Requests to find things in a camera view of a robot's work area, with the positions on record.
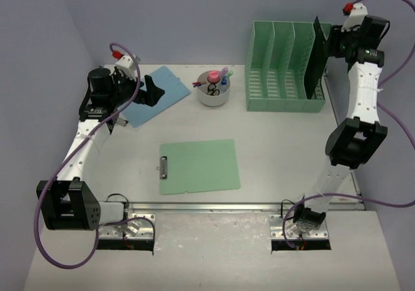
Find blue clipboard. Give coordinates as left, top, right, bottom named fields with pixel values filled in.
left=121, top=65, right=191, bottom=128

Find black clipboard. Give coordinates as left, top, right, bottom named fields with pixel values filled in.
left=304, top=16, right=327, bottom=99

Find black handled scissors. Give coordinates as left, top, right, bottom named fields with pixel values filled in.
left=207, top=83, right=220, bottom=96

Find pink glue bottle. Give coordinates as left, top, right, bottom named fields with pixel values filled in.
left=207, top=71, right=221, bottom=84

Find small clear spray bottle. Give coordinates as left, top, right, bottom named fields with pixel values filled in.
left=220, top=76, right=227, bottom=93

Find purple highlighter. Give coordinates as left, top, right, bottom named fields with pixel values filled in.
left=220, top=67, right=228, bottom=77

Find green clipboard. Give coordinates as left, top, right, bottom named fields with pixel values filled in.
left=159, top=139, right=241, bottom=195

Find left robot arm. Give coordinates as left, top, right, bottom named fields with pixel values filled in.
left=36, top=67, right=165, bottom=235

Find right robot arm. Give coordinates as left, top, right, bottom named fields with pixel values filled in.
left=289, top=15, right=390, bottom=235

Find white round desk organizer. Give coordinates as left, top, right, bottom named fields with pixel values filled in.
left=196, top=71, right=231, bottom=107

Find green file rack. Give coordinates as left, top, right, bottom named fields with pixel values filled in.
left=244, top=21, right=331, bottom=113

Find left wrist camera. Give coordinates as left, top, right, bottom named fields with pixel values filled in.
left=112, top=51, right=137, bottom=80

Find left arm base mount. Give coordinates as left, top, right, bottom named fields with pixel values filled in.
left=97, top=202, right=156, bottom=253

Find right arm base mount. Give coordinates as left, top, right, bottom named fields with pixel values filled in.
left=268, top=215, right=331, bottom=252

